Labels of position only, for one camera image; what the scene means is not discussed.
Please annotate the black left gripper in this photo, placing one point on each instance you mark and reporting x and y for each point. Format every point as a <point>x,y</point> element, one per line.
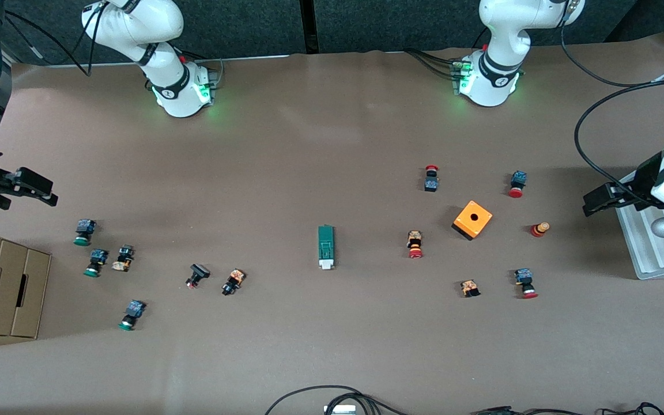
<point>642,180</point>

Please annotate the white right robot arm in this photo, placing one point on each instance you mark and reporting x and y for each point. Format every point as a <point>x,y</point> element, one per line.
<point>165,63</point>

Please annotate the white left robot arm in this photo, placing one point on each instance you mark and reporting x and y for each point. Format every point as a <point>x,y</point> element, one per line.
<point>502,40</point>

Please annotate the green pushbutton blue block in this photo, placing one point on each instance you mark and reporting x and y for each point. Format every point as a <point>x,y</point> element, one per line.
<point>85,226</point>
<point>135,308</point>
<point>98,255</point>

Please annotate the grey ribbed tray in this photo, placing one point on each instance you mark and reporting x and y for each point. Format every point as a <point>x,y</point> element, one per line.
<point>655,253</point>

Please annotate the brown cardboard box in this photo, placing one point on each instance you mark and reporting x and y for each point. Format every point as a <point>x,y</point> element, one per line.
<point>6,271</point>

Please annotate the red mushroom button blue block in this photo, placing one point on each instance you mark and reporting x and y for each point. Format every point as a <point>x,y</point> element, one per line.
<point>519,177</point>
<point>523,275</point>

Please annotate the orange black contact block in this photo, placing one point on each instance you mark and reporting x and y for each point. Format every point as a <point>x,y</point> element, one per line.
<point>470,286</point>

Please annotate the red pushbutton black block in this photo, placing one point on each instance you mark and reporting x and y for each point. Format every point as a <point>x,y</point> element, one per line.
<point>431,184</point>

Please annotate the black push button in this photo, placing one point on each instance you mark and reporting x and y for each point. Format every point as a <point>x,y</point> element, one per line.
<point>199,271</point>

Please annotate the red mushroom button orange block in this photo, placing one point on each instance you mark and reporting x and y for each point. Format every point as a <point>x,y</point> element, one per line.
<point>414,237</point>

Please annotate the brown paper table cover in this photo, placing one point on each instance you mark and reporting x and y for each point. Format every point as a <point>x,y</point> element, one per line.
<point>309,334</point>

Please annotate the orange button enclosure box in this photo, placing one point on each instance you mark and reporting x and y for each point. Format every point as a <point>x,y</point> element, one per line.
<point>464,222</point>

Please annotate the black divider post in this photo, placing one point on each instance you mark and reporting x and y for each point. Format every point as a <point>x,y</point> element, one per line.
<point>309,29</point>

